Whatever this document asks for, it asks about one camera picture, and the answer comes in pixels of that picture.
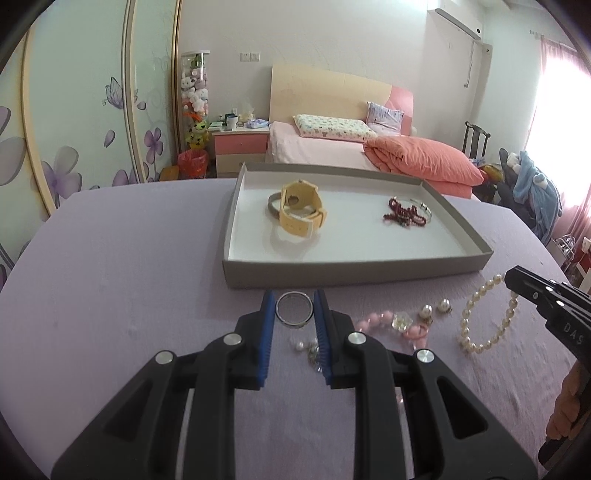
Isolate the pink bead bracelet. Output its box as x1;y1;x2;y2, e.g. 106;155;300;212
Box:
355;310;433;343

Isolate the yellow wristwatch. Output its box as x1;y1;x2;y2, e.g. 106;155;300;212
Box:
278;180;329;240

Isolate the red plastic bag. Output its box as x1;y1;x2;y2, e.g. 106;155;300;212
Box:
178;150;209;180

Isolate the grey cardboard tray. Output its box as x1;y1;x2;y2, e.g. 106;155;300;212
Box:
222;162;495;291

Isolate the small silver pendant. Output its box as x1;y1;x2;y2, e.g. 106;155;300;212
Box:
305;337;327;373

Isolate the silver ring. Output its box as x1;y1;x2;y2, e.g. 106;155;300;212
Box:
276;292;313;328

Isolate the beige and pink headboard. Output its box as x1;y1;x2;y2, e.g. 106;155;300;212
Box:
269;65;415;137

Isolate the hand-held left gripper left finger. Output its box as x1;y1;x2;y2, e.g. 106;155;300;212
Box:
51;290;278;480

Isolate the glass case of plush toys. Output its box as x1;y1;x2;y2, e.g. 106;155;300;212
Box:
179;50;213;153

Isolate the bed with pink sheet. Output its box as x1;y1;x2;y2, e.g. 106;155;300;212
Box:
265;121;474;200

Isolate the grey office chair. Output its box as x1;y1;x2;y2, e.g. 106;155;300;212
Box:
495;148;546;241

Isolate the blue plush robe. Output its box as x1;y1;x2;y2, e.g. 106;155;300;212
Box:
505;150;564;232

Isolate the floral sliding-door wardrobe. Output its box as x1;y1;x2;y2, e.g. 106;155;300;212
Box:
0;0;185;296

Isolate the salmon pink duvet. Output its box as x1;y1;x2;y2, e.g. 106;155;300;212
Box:
362;135;485;187

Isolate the white pearl bracelet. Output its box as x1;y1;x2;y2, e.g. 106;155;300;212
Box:
458;273;520;355

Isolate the pink and beige nightstand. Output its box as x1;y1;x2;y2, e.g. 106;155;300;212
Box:
211;124;271;179

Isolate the yellow plush toy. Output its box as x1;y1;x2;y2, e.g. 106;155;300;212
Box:
185;121;209;151

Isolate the dark wooden chair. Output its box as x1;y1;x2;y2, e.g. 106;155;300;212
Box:
462;121;491;160

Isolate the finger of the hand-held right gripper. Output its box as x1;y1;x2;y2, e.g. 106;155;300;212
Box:
504;265;591;325

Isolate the dark red bead necklace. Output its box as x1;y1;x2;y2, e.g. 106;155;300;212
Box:
383;196;428;229

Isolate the wire rack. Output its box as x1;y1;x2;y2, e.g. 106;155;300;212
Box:
549;233;579;269

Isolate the air conditioner pipe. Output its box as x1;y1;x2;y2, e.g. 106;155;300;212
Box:
463;39;493;88

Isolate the person's right hand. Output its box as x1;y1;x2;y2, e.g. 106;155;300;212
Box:
545;361;591;442

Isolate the small white patterned pillow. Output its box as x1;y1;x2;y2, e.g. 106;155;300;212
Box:
366;102;405;136

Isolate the white air conditioner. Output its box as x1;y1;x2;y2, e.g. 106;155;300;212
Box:
427;7;484;40

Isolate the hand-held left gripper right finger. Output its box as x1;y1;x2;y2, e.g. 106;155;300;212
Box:
314;288;539;480

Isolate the pink curtain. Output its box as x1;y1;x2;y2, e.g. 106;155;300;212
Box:
530;30;591;259

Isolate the floral print pillow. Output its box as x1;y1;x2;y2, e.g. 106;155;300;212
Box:
292;114;378;142

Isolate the thin silver bangle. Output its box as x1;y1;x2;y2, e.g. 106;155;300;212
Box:
409;198;434;223

